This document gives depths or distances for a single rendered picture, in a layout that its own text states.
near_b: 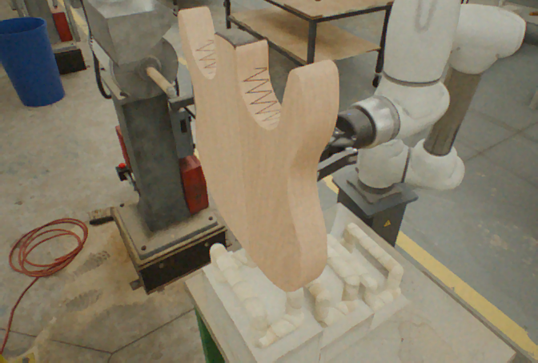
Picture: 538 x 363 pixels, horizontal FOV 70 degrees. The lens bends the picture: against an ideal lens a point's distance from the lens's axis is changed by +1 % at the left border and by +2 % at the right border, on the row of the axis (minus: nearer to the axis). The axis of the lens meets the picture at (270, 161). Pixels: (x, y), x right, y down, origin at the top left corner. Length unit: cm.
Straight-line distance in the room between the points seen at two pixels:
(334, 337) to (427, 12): 67
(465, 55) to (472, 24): 9
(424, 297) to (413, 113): 58
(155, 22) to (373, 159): 97
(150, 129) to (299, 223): 141
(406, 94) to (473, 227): 217
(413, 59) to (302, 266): 39
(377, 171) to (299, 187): 118
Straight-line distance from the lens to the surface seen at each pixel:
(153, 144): 188
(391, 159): 161
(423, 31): 69
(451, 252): 262
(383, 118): 71
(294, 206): 48
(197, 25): 62
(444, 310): 116
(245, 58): 48
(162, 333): 216
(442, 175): 163
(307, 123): 38
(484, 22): 127
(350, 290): 91
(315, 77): 37
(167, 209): 213
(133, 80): 154
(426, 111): 76
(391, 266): 104
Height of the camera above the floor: 184
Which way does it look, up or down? 37 degrees down
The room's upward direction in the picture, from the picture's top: straight up
